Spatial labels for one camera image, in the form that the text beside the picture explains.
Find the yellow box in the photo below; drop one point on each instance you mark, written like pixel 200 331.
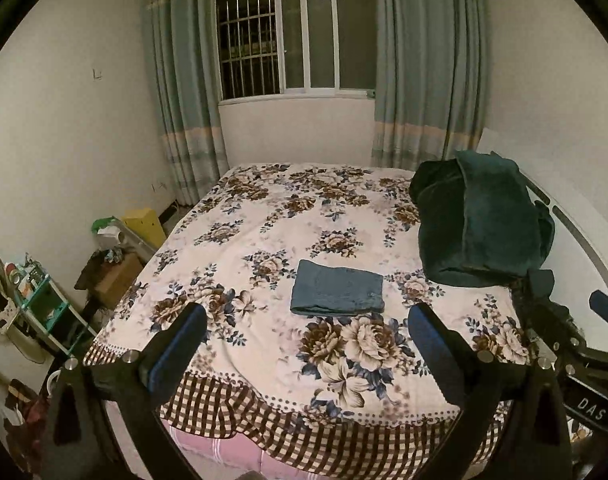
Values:
pixel 145 223

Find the cardboard box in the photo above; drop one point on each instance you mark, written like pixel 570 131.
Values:
pixel 115 279

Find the right teal curtain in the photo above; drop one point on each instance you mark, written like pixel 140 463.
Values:
pixel 430 96

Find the pink bed sheet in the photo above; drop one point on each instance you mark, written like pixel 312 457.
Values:
pixel 211 458

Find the floral checkered bed blanket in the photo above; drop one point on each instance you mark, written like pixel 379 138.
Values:
pixel 341 398

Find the green white shelf rack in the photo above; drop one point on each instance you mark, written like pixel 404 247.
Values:
pixel 46 308

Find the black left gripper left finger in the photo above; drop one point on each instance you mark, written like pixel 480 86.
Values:
pixel 79 442

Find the teal curtain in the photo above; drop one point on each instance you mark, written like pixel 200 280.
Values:
pixel 430 96
pixel 179 45

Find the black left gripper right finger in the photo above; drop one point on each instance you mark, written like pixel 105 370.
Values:
pixel 534 443

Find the dark green folded blanket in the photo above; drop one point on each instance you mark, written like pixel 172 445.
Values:
pixel 478 225

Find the dark red cloth pile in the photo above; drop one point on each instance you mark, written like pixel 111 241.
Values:
pixel 24 436

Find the blue denim jeans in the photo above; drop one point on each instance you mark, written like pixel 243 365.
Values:
pixel 335 291

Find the window with metal bars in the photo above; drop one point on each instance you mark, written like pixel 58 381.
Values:
pixel 296 48

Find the white curved headboard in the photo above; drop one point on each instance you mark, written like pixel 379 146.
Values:
pixel 579 254

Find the left teal curtain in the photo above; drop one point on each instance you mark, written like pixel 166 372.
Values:
pixel 179 45

